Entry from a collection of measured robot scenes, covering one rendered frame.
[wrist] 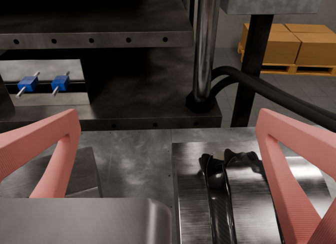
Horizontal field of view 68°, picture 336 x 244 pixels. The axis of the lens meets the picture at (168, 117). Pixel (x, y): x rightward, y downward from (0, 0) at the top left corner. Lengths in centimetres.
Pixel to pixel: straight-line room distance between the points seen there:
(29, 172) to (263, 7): 80
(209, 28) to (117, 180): 48
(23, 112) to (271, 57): 257
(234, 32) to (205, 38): 293
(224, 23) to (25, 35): 299
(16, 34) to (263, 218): 82
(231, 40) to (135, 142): 312
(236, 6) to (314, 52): 232
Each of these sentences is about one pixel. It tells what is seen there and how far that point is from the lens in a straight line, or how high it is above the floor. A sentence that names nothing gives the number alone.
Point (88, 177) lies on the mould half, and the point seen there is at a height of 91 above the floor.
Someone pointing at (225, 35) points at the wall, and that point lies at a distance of 367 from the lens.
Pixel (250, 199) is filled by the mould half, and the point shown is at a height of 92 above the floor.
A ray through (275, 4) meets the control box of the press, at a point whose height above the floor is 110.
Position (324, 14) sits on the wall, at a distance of 406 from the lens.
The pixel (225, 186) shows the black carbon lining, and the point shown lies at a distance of 46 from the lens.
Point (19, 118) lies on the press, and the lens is 97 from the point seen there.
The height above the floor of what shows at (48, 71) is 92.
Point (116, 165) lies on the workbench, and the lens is 67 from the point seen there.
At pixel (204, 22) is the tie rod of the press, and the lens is 74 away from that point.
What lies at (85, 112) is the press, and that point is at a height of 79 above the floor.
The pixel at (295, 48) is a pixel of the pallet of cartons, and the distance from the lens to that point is 307.
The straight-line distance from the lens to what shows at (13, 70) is 97.
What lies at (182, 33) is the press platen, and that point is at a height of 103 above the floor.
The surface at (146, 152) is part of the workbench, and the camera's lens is 69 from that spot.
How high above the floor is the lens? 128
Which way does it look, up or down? 36 degrees down
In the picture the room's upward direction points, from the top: straight up
